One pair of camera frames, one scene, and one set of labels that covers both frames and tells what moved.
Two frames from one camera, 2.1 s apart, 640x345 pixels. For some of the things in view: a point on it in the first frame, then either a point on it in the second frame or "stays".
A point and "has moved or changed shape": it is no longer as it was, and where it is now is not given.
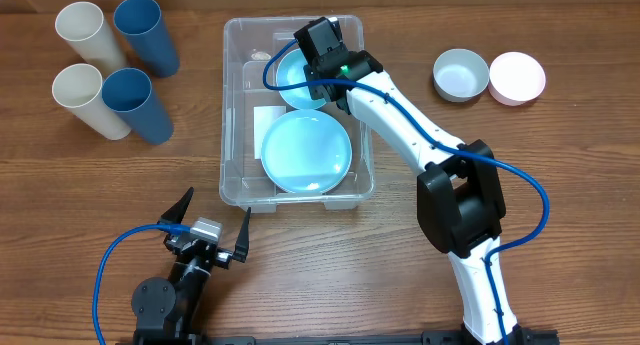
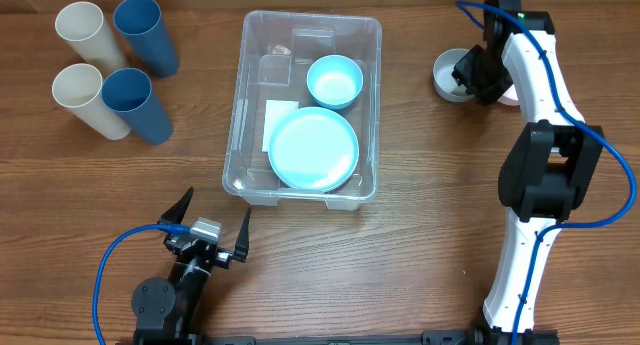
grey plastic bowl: x=460 y=75 stays
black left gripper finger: x=242 y=243 stays
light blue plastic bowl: x=291 y=71 has moved or changed shape
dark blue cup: x=140 y=18 stays
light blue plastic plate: x=306 y=151 has moved or changed shape
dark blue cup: x=128 y=92 stays
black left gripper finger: x=176 y=213 stays
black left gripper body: x=190 y=270 stays
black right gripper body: x=312 y=69 to x=483 y=73
